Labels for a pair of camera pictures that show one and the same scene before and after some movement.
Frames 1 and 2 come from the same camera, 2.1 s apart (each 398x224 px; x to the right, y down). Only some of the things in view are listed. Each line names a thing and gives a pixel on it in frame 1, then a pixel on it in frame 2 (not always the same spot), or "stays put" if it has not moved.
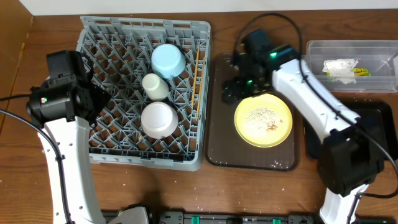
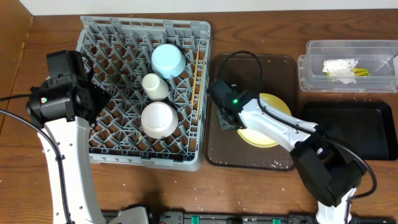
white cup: (156, 89) stays put
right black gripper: (237, 86) to (224, 112)
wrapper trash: (341, 69) stays put
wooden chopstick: (201, 89) stays put
